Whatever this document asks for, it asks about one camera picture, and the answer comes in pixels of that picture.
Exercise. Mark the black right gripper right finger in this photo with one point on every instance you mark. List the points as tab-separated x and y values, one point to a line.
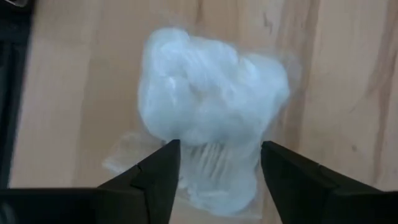
295	186

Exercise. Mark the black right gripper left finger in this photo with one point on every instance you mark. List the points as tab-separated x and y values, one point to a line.
149	186

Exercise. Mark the cotton balls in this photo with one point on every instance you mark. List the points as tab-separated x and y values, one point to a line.
211	93

